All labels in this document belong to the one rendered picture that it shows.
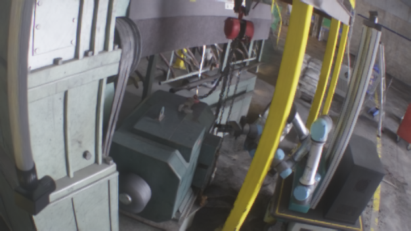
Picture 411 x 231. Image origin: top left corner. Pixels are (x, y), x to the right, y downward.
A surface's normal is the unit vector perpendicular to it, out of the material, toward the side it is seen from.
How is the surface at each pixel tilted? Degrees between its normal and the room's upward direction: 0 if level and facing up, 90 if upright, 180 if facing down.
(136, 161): 90
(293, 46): 90
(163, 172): 90
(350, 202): 90
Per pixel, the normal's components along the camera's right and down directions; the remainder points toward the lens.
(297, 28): -0.55, 0.25
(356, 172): -0.29, 0.36
